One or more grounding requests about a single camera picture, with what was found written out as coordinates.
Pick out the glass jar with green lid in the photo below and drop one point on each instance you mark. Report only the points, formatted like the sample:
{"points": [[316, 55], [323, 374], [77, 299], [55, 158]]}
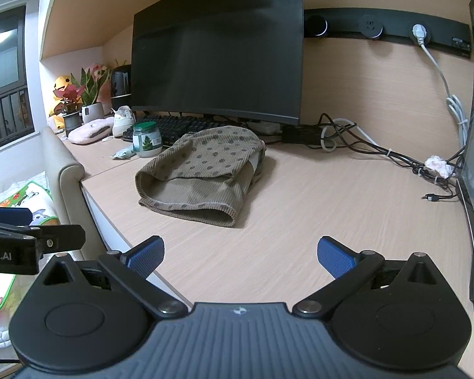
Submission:
{"points": [[147, 142]]}

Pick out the beige padded bed frame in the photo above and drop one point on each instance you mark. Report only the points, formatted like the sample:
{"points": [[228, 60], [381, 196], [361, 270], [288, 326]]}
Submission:
{"points": [[65, 181]]}

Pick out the red-leaf plant in dark pot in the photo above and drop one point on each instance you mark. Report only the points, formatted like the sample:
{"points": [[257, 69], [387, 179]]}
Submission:
{"points": [[71, 120]]}

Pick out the yellow plush toy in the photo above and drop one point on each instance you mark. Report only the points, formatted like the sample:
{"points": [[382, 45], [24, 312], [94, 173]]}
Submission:
{"points": [[60, 85]]}

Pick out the black computer monitor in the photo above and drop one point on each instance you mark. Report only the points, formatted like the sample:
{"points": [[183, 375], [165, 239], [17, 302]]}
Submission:
{"points": [[217, 47]]}

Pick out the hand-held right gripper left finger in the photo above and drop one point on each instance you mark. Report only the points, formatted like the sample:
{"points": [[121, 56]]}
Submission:
{"points": [[146, 256]]}

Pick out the green and white packet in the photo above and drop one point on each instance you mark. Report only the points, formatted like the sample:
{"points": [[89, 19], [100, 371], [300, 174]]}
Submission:
{"points": [[123, 153]]}

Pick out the black wall power track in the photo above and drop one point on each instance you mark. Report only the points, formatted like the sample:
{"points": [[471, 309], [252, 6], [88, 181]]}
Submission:
{"points": [[395, 27]]}

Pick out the cartoon printed blanket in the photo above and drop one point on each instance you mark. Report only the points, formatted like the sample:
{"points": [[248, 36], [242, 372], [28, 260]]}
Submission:
{"points": [[19, 201]]}

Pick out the black keyboard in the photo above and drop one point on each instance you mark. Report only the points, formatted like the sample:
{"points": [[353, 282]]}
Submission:
{"points": [[173, 128]]}

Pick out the crumpled white tissue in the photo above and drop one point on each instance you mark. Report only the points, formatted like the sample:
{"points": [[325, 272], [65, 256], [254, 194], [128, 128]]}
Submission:
{"points": [[438, 166]]}

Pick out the dark framed window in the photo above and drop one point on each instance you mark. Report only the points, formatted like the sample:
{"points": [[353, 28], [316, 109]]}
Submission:
{"points": [[6, 83]]}

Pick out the white power plug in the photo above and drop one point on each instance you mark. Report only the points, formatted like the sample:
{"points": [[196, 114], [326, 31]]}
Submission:
{"points": [[419, 33]]}

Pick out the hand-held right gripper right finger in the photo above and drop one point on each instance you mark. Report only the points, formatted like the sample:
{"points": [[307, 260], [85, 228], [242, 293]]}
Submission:
{"points": [[335, 258]]}

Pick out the white sneaker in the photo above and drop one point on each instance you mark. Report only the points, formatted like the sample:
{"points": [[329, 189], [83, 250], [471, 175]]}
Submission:
{"points": [[122, 122]]}

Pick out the green-pink plant in white pot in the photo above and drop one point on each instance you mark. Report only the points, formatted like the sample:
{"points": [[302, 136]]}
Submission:
{"points": [[91, 112]]}

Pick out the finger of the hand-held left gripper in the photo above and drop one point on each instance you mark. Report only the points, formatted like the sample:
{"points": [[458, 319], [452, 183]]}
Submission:
{"points": [[8, 215], [63, 236]]}

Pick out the pink plush slipper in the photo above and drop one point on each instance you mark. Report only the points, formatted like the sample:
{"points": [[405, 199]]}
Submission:
{"points": [[89, 131]]}

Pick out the tan dotted garment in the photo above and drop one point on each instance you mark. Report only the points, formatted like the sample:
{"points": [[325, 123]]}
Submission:
{"points": [[209, 158]]}

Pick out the black power adapter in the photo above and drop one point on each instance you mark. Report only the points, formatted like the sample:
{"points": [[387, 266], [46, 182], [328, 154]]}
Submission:
{"points": [[300, 135]]}

